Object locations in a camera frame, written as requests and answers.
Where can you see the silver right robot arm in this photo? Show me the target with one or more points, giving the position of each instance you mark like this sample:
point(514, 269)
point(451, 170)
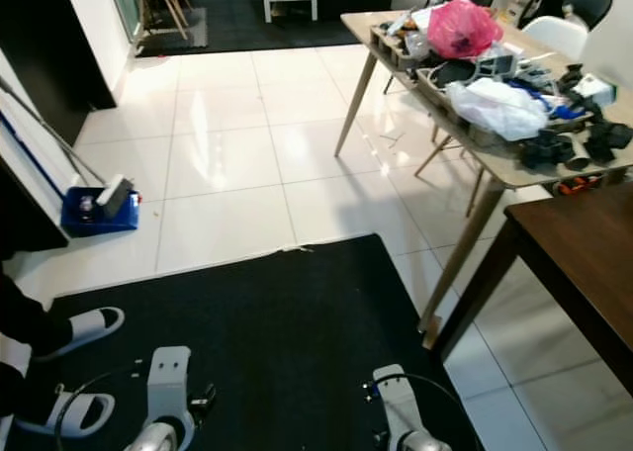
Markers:
point(423, 442)

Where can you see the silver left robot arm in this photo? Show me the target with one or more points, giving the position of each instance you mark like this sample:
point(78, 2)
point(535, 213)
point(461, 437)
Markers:
point(158, 440)

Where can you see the black floor mat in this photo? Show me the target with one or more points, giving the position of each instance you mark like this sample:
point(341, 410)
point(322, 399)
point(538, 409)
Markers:
point(277, 322)

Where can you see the white slipper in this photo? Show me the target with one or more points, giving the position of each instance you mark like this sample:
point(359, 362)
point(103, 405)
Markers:
point(79, 413)
point(94, 324)

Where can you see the person leg black trousers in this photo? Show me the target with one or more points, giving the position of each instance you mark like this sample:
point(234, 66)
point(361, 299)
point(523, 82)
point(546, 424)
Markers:
point(25, 317)
point(15, 394)

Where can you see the blue box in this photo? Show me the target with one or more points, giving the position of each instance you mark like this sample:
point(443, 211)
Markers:
point(99, 222)

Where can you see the grey handheld device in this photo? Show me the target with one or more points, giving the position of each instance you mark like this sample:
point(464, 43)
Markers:
point(116, 192)

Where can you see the thin metal rod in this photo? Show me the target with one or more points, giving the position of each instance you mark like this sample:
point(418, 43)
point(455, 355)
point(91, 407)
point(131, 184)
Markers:
point(49, 135)

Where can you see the dark grey carpet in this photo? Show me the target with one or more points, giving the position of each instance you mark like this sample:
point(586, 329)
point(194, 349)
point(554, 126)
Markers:
point(227, 32)

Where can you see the light wooden table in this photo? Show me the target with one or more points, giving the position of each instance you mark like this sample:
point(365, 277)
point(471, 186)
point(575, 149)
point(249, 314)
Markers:
point(490, 159)

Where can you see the tall black cabinet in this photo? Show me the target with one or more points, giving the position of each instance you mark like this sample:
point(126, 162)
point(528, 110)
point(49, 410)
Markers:
point(49, 55)

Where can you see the small wooden crate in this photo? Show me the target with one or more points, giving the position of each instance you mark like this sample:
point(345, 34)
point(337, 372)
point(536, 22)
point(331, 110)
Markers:
point(391, 50)

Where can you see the wooden folding stand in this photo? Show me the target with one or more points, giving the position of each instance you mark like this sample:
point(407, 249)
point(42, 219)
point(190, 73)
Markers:
point(163, 1)

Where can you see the dark brown wooden table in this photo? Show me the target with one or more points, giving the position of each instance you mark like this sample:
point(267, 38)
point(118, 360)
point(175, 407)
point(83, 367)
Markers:
point(584, 243)

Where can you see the white plastic bag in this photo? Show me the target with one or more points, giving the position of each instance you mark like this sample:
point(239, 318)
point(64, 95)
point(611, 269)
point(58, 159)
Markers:
point(499, 110)

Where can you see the orange black tool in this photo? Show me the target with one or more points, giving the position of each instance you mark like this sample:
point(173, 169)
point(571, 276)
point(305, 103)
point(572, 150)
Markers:
point(579, 186)

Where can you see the pink plastic bag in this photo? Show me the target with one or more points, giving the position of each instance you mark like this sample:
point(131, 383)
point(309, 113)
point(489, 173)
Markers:
point(463, 28)

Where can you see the small white box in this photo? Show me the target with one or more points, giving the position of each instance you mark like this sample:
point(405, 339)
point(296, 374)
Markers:
point(595, 87)

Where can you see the white chair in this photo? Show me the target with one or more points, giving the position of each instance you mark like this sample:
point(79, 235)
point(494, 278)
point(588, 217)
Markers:
point(554, 36)

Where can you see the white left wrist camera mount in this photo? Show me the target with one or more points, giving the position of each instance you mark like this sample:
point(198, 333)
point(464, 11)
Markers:
point(170, 382)

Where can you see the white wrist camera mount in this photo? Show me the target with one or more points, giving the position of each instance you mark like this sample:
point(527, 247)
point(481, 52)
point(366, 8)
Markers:
point(170, 382)
point(399, 402)

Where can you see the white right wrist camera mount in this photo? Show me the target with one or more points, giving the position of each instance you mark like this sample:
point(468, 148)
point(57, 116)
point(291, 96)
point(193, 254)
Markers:
point(399, 402)

